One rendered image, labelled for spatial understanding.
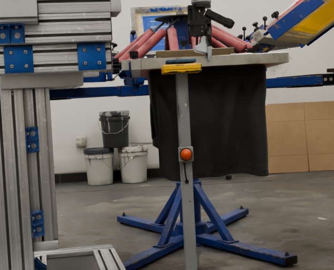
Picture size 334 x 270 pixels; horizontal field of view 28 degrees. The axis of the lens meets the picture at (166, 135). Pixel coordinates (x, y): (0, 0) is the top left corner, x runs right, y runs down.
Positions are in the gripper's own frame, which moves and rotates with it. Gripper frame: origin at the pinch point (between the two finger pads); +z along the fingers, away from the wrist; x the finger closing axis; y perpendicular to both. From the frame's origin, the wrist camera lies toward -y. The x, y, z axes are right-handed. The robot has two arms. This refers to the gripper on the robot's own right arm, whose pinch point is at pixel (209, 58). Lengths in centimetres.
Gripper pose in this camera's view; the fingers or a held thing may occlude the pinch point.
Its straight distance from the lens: 250.4
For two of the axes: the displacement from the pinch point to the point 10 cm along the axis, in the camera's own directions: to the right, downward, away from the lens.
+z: 0.5, 10.0, 0.5
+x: 0.4, 0.5, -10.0
